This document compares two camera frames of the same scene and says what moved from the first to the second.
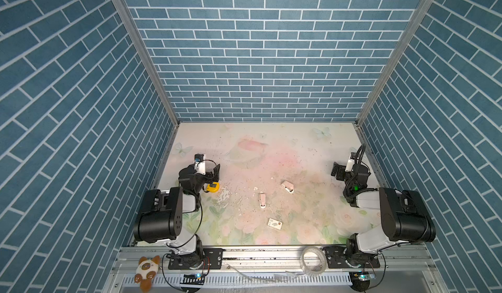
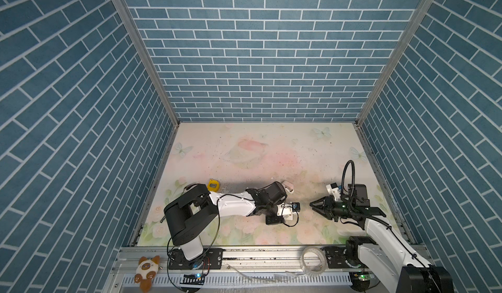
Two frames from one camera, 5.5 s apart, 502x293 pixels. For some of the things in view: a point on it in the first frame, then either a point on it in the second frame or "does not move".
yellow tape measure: [214, 187] does not move
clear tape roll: [322, 256] does not move
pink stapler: [287, 186] does not move
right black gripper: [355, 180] to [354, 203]
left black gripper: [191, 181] to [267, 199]
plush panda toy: [146, 271] does not move
